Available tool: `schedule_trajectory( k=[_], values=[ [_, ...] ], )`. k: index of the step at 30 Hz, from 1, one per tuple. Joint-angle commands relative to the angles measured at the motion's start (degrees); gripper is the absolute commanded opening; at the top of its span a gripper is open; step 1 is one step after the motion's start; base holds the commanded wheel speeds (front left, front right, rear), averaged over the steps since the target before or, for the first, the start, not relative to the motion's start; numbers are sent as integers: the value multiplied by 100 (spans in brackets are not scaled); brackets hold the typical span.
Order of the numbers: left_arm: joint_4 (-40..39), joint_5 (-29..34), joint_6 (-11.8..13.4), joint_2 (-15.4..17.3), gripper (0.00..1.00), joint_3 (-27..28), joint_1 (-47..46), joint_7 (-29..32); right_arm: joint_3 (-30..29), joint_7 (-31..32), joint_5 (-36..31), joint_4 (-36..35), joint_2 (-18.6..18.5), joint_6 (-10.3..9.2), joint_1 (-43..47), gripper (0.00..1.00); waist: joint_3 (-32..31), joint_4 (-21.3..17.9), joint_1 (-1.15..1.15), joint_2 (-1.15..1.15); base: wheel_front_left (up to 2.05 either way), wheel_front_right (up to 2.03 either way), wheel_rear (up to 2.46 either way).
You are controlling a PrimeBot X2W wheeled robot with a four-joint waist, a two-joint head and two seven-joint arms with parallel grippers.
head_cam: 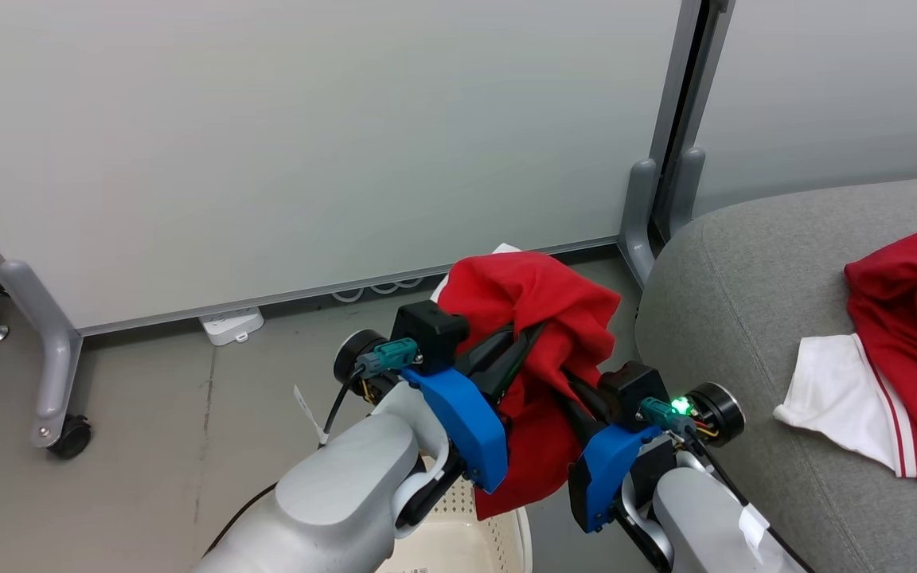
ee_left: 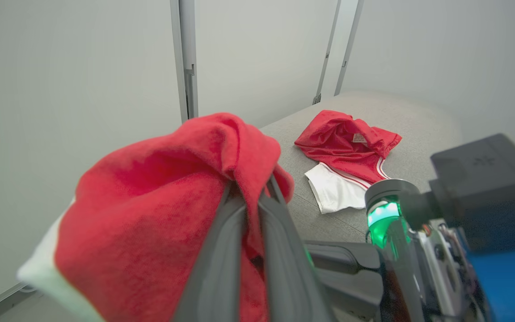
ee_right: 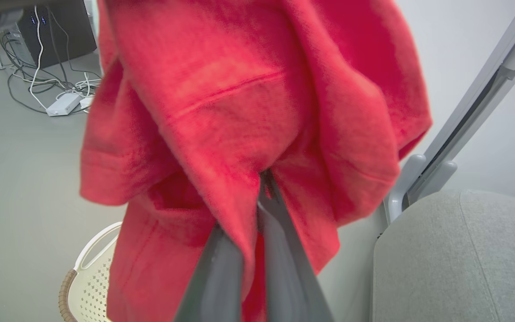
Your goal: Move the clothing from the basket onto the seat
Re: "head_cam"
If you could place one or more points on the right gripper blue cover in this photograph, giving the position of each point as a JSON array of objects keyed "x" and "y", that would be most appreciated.
[{"x": 606, "y": 473}]

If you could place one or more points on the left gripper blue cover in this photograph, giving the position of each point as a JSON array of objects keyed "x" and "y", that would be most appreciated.
[{"x": 462, "y": 426}]

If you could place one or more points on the plain red garment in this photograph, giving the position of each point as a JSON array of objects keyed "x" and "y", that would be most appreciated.
[{"x": 546, "y": 310}]

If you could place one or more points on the red garment with white sleeve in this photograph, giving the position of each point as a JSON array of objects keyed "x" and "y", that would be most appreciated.
[{"x": 904, "y": 350}]

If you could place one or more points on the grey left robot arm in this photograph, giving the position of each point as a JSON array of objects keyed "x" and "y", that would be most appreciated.
[{"x": 339, "y": 493}]

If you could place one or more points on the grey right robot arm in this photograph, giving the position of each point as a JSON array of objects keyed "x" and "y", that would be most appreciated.
[{"x": 697, "y": 517}]

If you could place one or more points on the grey fabric sofa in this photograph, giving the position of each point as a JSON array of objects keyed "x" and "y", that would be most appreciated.
[{"x": 745, "y": 278}]

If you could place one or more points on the cream perforated laundry basket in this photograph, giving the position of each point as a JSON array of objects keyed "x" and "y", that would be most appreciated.
[{"x": 466, "y": 541}]

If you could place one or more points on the white power strip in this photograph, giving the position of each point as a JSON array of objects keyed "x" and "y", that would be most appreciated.
[{"x": 230, "y": 325}]

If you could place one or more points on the wide white partition panel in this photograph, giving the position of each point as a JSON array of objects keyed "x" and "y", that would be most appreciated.
[{"x": 307, "y": 135}]

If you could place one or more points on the narrow white partition panel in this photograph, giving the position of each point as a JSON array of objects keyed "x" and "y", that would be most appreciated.
[{"x": 833, "y": 87}]

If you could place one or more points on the black caster wheel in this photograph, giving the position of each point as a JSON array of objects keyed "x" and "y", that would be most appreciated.
[{"x": 71, "y": 436}]

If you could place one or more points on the grey partition foot with caster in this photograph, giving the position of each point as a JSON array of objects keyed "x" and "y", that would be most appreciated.
[{"x": 48, "y": 342}]

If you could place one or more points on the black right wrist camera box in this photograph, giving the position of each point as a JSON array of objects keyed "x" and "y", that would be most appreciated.
[{"x": 632, "y": 390}]

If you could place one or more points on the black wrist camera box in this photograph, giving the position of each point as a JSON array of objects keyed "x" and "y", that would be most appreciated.
[
  {"x": 632, "y": 390},
  {"x": 429, "y": 330}
]

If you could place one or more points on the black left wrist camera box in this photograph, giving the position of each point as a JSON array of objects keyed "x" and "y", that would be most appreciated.
[{"x": 429, "y": 330}]

